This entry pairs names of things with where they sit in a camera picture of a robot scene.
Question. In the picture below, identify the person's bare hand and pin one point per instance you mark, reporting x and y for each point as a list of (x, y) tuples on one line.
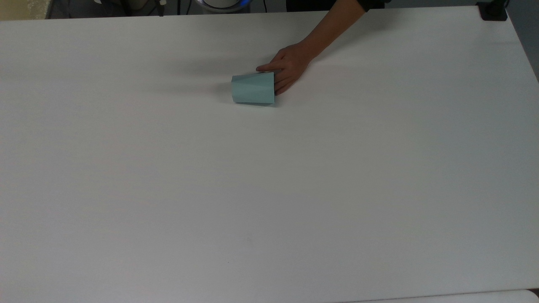
[(291, 63)]

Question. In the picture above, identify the teal hexagonal plastic cup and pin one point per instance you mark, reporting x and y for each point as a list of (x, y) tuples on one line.
[(252, 89)]

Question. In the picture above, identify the person's bare forearm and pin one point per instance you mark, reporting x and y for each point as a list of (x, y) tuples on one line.
[(334, 23)]

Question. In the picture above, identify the black sleeve of person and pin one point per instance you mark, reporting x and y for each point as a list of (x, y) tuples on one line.
[(372, 3)]

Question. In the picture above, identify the beige board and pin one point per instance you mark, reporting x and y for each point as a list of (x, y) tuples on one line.
[(23, 9)]

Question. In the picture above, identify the black table clamp mount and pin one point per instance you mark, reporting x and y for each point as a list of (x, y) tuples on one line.
[(492, 10)]

